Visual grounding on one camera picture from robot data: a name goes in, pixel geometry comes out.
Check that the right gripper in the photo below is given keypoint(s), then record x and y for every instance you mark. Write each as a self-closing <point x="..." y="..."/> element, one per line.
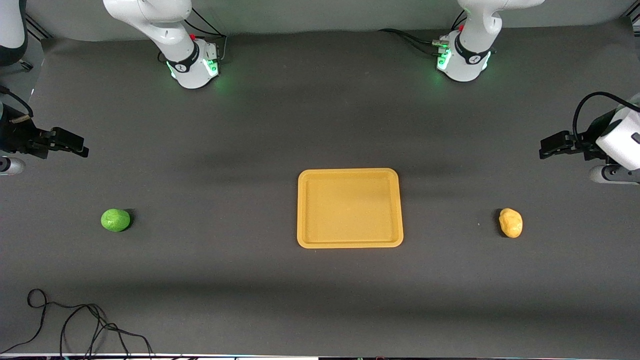
<point x="16" y="136"/>

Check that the yellow plastic tray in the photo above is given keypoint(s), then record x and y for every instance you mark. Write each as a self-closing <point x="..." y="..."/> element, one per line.
<point x="350" y="210"/>

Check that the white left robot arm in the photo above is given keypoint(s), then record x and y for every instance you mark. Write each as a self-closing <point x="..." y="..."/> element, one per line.
<point x="470" y="55"/>

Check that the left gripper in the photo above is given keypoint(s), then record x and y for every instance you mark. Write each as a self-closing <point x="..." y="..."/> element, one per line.
<point x="588" y="141"/>

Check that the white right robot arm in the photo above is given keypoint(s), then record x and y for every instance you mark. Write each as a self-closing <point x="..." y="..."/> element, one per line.
<point x="170" y="35"/>

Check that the aluminium frame rail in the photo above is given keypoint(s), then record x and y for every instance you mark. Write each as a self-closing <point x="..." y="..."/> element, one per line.
<point x="37" y="27"/>

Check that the green apple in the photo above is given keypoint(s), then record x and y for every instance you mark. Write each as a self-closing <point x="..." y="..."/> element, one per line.
<point x="115" y="220"/>

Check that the dark grey table mat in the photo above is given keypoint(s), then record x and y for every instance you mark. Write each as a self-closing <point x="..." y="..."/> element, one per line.
<point x="320" y="300"/>

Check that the yellow potato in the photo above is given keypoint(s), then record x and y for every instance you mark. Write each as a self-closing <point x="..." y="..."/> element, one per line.
<point x="510" y="223"/>

